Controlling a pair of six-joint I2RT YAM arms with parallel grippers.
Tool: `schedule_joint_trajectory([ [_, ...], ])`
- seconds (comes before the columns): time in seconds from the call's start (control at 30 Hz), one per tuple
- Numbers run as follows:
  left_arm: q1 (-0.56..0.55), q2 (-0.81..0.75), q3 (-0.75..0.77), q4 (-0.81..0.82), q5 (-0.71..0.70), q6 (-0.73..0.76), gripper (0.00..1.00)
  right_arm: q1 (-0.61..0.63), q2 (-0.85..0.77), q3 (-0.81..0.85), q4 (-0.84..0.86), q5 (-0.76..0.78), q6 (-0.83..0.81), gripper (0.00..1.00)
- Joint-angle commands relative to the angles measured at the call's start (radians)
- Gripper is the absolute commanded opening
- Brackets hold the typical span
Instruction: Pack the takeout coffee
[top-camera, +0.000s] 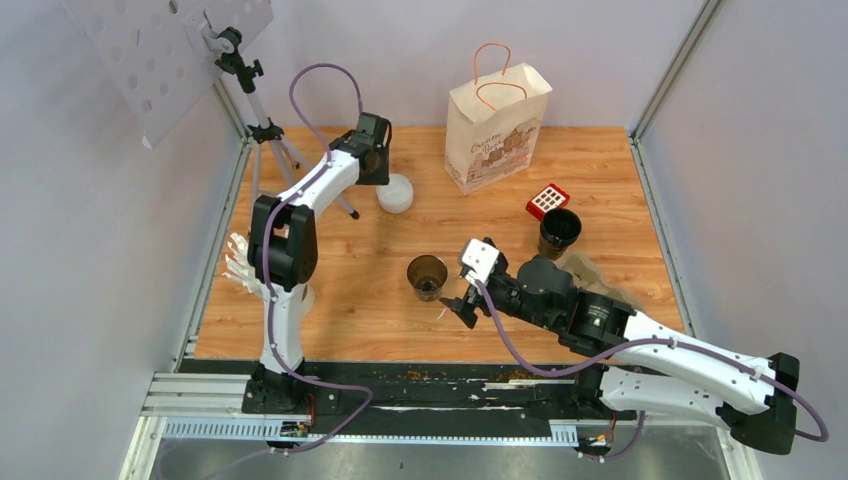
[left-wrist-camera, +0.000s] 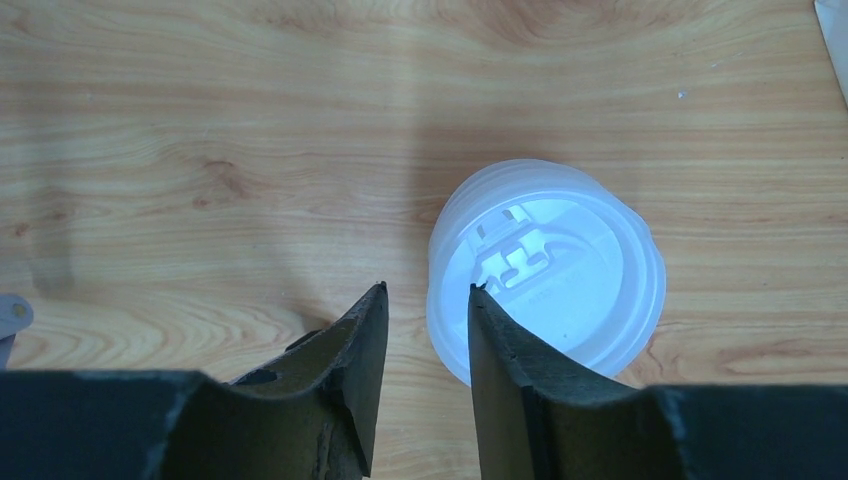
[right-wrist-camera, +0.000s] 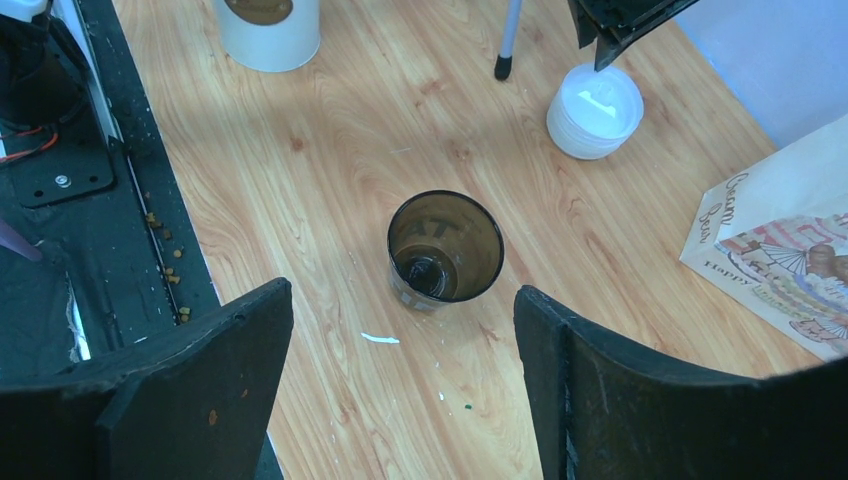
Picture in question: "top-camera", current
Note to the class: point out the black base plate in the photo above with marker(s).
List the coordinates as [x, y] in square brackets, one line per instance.
[423, 399]

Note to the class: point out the black cup stack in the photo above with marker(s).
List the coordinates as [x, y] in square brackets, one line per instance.
[558, 230]

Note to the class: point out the grey tripod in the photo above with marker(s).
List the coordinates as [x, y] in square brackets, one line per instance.
[265, 119]

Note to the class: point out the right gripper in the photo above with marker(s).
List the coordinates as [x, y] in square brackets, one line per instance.
[464, 309]

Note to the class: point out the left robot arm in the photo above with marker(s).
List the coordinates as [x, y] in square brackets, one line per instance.
[283, 251]

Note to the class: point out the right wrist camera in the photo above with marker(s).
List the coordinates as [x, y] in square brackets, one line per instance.
[474, 272]

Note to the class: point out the white lid stack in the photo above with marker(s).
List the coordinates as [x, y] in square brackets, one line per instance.
[397, 195]

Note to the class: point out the white cup with paper sleeves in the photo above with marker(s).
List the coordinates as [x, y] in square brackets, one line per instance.
[239, 270]

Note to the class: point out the cardboard cup carrier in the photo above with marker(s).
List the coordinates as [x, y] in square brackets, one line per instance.
[588, 275]

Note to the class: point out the white perforated panel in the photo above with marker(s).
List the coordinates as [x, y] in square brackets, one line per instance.
[162, 54]

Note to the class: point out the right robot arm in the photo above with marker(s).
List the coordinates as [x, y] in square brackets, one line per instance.
[635, 362]

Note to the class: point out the paper bag with orange handles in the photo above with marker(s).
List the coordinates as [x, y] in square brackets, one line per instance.
[493, 123]

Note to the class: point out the red box with white grid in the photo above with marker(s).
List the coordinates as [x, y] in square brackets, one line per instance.
[549, 198]

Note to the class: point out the dark coffee cup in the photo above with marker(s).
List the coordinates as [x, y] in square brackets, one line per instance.
[427, 274]

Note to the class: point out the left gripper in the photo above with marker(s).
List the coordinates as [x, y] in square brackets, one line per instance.
[383, 177]

